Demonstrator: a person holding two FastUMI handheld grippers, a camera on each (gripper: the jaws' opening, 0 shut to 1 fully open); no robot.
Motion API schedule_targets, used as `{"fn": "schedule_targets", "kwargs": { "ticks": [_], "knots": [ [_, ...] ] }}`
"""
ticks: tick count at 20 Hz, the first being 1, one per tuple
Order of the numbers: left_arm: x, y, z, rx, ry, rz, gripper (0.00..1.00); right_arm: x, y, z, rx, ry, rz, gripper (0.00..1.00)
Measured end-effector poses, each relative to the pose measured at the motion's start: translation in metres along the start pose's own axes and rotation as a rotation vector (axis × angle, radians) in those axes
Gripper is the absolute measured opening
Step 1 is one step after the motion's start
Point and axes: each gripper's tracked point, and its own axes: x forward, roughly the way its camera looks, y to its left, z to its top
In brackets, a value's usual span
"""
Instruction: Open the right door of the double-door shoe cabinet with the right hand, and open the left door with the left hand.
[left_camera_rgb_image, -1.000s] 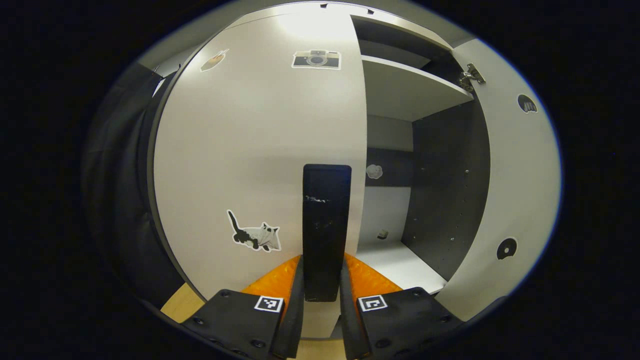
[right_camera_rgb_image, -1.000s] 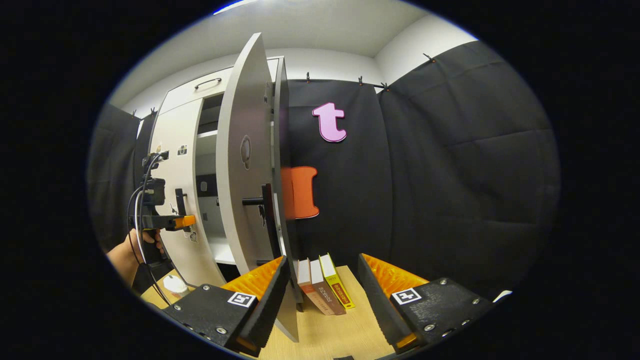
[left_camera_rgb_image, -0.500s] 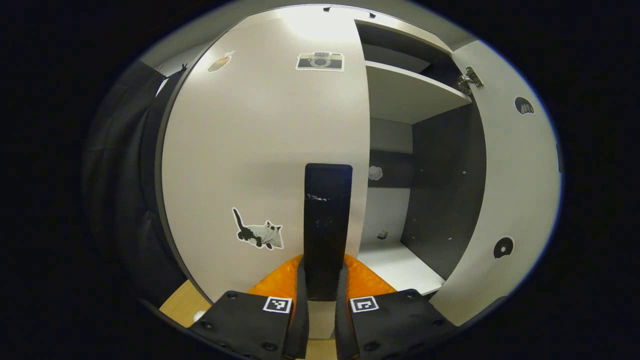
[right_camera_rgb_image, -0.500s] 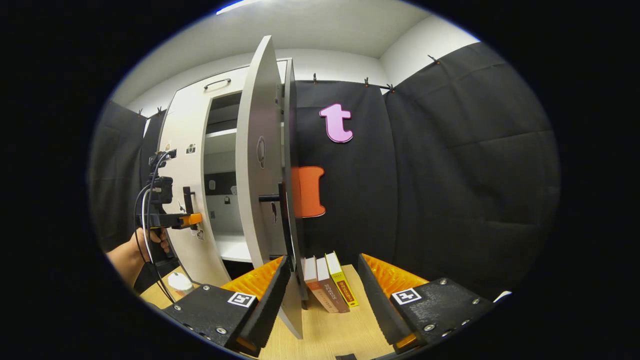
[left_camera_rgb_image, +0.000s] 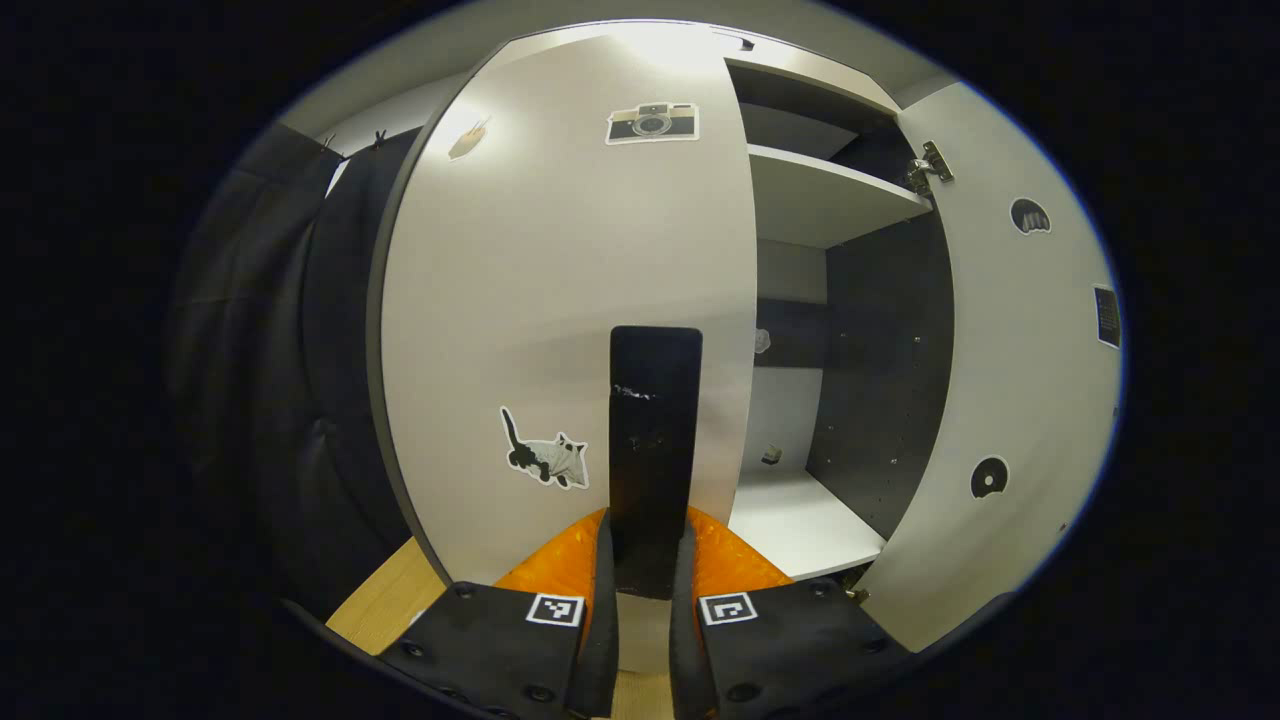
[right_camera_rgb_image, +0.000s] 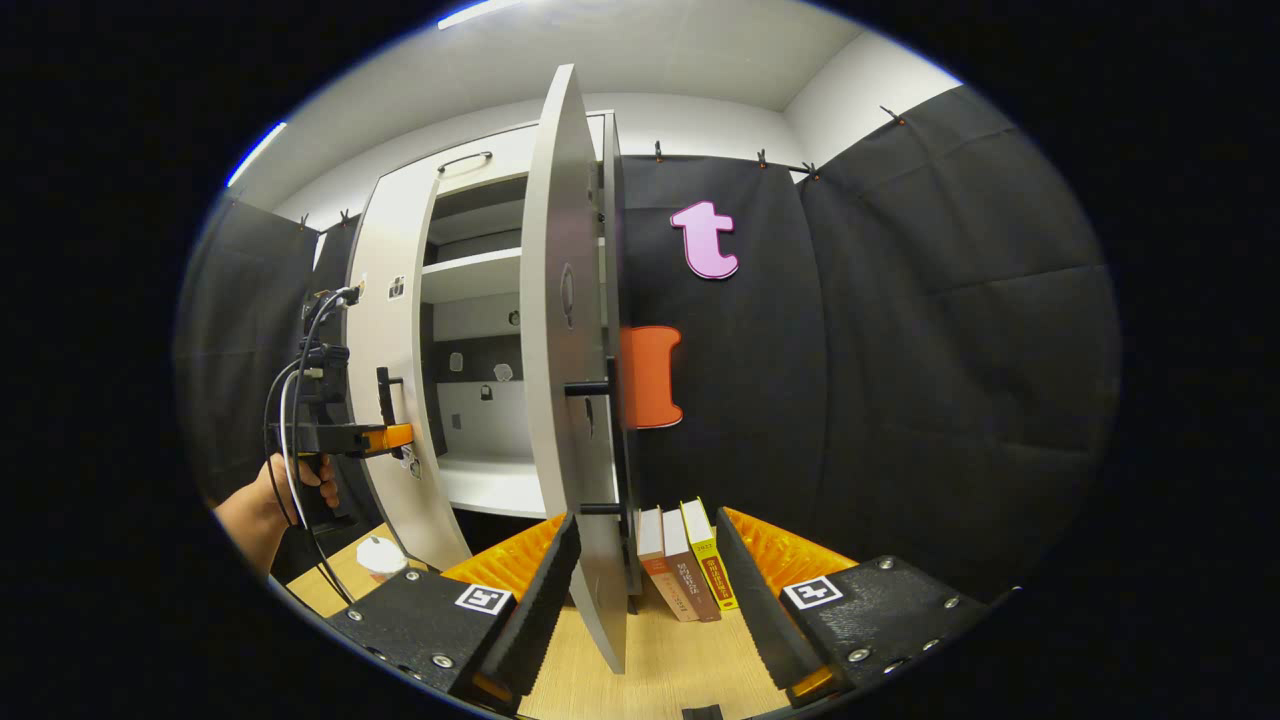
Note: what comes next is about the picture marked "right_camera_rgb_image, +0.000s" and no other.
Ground white paper cup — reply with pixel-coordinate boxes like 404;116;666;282
357;536;409;585

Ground white cabinet shelf board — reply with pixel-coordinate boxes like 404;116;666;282
422;247;523;304

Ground black cable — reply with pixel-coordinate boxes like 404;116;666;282
262;288;359;607

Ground beige cabinet drawer front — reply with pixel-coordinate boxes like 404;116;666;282
380;112;613;201

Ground cabinet door with camera sticker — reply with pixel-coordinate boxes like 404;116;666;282
345;165;473;571

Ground brown book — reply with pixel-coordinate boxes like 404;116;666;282
662;507;723;623

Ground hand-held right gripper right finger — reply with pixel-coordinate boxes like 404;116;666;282
714;506;991;709

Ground double-door shoe cabinet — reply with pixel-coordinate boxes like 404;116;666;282
345;110;641;601

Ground cabinet door with headphone sticker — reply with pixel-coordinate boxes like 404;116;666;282
520;63;633;676

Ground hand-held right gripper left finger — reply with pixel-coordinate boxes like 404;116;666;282
325;512;582;713

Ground small ceiling light panel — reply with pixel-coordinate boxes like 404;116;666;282
225;122;288;188

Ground white and orange book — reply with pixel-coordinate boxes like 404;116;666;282
637;507;701;623

